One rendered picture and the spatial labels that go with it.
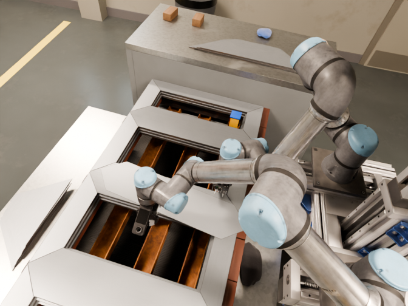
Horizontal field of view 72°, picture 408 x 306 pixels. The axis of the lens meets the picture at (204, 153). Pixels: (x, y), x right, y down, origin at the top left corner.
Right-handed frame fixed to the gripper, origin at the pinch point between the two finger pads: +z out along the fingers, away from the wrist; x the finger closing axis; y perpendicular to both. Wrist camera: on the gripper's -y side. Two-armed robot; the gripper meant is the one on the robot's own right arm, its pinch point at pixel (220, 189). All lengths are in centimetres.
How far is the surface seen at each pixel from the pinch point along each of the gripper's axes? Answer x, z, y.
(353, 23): 102, 39, -310
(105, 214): -57, 31, 16
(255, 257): 24.2, 15.5, 20.6
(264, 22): -5, 58, -302
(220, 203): 1.6, 0.6, 6.9
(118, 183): -46.7, 0.7, 11.6
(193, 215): -8.1, 0.6, 16.5
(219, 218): 3.1, 0.6, 14.1
